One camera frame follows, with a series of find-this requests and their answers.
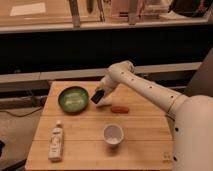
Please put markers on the white bottle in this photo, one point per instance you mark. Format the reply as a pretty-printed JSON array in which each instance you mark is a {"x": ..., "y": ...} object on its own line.
[{"x": 56, "y": 143}]

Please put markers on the black eraser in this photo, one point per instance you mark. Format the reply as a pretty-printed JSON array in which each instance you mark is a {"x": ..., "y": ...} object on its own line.
[{"x": 97, "y": 96}]

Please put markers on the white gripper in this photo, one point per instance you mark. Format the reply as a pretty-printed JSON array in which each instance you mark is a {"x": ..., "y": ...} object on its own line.
[{"x": 106, "y": 86}]

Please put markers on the green bowl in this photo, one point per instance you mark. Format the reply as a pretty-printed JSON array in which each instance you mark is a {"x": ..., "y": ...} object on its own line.
[{"x": 73, "y": 99}]

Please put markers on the orange oval object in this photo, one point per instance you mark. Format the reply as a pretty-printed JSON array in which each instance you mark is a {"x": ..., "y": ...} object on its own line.
[{"x": 119, "y": 109}]

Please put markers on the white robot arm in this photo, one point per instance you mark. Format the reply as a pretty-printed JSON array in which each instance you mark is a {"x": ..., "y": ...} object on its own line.
[{"x": 193, "y": 126}]

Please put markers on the wooden shelf rail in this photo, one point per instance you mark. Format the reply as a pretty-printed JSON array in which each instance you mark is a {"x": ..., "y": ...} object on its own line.
[{"x": 54, "y": 75}]

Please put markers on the white paper cup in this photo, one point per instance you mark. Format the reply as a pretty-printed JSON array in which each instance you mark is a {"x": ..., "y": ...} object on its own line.
[{"x": 113, "y": 134}]

